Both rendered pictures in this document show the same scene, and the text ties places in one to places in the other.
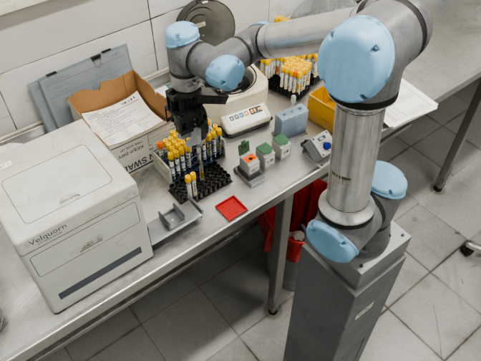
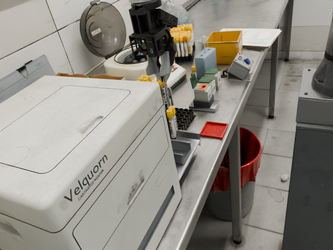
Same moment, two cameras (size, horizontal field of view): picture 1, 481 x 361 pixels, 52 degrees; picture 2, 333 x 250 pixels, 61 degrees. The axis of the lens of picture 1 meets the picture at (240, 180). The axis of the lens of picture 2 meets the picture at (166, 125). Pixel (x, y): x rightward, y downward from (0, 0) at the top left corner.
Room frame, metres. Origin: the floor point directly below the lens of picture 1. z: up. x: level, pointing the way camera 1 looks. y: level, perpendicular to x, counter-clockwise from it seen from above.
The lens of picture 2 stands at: (0.31, 0.39, 1.38)
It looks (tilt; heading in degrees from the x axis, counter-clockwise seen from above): 34 degrees down; 339
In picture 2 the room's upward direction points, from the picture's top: 11 degrees counter-clockwise
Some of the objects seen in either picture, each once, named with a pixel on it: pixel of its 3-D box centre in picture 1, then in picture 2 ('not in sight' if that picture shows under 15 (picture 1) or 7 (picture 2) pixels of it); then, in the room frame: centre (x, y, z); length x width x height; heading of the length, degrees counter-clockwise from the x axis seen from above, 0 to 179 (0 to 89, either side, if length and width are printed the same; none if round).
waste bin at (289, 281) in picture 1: (297, 239); (225, 176); (1.24, -0.25, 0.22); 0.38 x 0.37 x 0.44; 128
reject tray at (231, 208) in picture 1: (231, 208); (214, 129); (0.88, 0.03, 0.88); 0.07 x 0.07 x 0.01; 38
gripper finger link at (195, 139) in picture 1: (194, 140); (164, 69); (0.95, 0.12, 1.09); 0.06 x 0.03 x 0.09; 128
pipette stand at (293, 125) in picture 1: (290, 123); (206, 64); (1.20, -0.16, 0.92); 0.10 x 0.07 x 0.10; 120
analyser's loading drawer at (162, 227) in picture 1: (165, 223); (174, 160); (0.80, 0.20, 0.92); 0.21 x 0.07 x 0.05; 128
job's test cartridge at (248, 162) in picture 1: (249, 165); (202, 94); (1.02, -0.03, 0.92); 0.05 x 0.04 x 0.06; 38
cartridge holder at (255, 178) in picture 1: (249, 171); (203, 102); (1.02, -0.03, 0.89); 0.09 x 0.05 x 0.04; 38
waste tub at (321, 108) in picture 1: (334, 107); (224, 47); (1.29, -0.31, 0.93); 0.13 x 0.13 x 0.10; 43
